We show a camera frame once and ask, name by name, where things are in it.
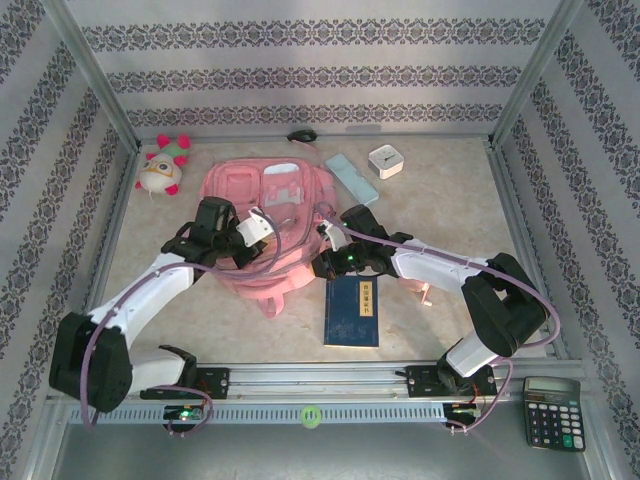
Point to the blue book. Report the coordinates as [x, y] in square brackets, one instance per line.
[350, 315]

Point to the pink student backpack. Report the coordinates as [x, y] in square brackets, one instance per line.
[235, 180]

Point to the light blue pencil case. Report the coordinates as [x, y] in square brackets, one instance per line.
[350, 177]

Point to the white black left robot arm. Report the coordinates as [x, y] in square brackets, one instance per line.
[150, 295]

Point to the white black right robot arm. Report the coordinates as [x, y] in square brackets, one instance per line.
[435, 270]

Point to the white pink plush toy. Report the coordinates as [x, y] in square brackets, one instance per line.
[160, 172]

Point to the white square alarm clock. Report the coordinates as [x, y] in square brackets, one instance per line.
[387, 161]

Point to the small black oval device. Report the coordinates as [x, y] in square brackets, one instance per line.
[302, 135]

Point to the black desk calculator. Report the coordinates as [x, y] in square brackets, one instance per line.
[552, 415]

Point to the metal table side rail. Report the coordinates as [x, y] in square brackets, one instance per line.
[116, 220]
[501, 172]

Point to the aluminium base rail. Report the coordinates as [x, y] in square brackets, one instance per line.
[320, 382]

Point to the metal frame post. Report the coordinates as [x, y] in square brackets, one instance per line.
[97, 75]
[533, 75]

